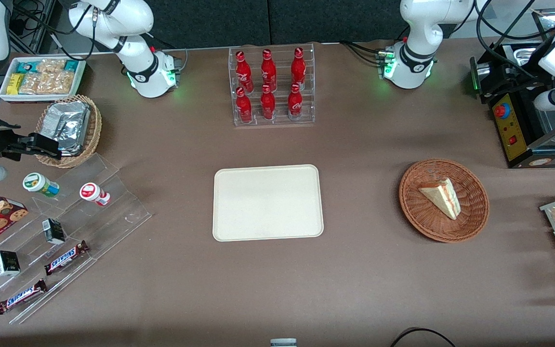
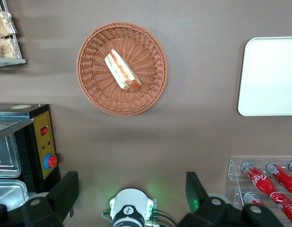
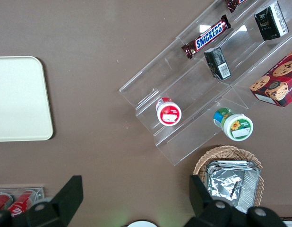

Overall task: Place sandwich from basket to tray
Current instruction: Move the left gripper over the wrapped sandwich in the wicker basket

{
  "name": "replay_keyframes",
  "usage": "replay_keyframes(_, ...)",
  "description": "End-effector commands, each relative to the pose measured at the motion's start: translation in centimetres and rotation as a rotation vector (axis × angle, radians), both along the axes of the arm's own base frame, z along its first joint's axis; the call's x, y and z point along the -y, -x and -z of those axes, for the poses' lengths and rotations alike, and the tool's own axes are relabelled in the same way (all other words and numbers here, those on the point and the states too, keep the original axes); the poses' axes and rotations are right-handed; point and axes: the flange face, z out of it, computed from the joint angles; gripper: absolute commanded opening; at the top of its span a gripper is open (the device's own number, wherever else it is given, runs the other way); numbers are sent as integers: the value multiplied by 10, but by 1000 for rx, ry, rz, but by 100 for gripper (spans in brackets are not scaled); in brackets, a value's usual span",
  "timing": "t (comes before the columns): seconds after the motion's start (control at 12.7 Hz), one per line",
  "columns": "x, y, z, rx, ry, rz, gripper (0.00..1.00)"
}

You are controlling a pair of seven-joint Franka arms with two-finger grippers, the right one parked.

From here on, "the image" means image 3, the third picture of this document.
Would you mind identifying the clear acrylic stepped shelf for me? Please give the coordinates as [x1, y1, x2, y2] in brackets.
[119, 35, 249, 166]
[176, 0, 292, 109]

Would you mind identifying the clear acrylic bottle rack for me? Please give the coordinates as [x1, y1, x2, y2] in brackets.
[0, 186, 45, 211]

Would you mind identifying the light wicker basket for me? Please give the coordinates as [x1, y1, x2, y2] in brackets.
[193, 145, 265, 209]

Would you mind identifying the red cola bottle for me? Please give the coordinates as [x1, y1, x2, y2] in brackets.
[0, 192, 14, 211]
[8, 190, 37, 217]

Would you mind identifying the crinkled foil packet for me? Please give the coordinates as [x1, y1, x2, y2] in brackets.
[206, 165, 246, 206]

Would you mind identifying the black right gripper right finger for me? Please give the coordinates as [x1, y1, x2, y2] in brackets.
[183, 175, 287, 227]

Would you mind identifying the small black carton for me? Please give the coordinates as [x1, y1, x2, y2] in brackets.
[204, 46, 232, 80]
[254, 1, 290, 41]

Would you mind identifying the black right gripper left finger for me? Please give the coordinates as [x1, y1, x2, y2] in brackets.
[0, 175, 84, 227]

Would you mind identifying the red lid yogurt cup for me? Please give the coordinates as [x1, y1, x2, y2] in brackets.
[155, 97, 182, 127]

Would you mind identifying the Snickers chocolate bar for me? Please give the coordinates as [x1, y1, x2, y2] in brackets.
[225, 0, 247, 14]
[181, 14, 232, 60]

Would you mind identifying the ribbed aluminium foil tray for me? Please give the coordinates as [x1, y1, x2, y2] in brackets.
[206, 160, 262, 213]

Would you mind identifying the green lid yogurt cup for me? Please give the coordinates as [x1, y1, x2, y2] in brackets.
[213, 107, 254, 142]

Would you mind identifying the red plaid cookie box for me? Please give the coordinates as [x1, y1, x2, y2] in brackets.
[249, 47, 292, 107]

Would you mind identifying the cream rectangular plastic tray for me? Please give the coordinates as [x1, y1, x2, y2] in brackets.
[0, 56, 54, 142]

